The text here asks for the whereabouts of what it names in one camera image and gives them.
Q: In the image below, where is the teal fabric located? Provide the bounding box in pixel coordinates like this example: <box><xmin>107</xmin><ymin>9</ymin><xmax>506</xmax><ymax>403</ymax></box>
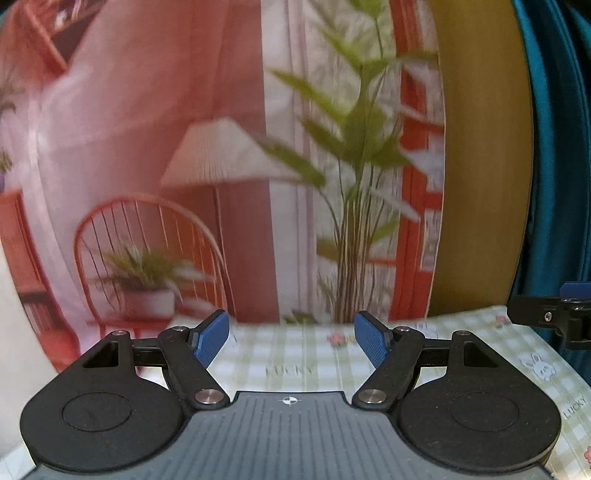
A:
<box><xmin>510</xmin><ymin>0</ymin><xmax>591</xmax><ymax>388</ymax></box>

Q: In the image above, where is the printed backdrop cloth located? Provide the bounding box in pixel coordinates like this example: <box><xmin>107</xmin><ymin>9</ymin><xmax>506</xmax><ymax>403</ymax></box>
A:
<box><xmin>0</xmin><ymin>0</ymin><xmax>448</xmax><ymax>376</ymax></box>

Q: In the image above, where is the green checked tablecloth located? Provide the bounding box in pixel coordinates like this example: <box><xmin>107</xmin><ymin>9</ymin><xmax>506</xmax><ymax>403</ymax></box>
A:
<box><xmin>134</xmin><ymin>304</ymin><xmax>591</xmax><ymax>480</ymax></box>

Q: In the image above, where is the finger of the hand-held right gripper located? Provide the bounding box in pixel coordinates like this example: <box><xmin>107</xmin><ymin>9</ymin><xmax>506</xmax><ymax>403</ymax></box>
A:
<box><xmin>506</xmin><ymin>281</ymin><xmax>591</xmax><ymax>350</ymax></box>

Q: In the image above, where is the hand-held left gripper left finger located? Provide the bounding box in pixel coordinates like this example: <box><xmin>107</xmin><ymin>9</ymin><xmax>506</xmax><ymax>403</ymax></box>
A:
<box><xmin>69</xmin><ymin>309</ymin><xmax>230</xmax><ymax>411</ymax></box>

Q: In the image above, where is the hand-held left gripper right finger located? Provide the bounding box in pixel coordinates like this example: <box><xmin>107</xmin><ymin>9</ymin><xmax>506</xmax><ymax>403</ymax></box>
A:
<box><xmin>353</xmin><ymin>311</ymin><xmax>509</xmax><ymax>411</ymax></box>

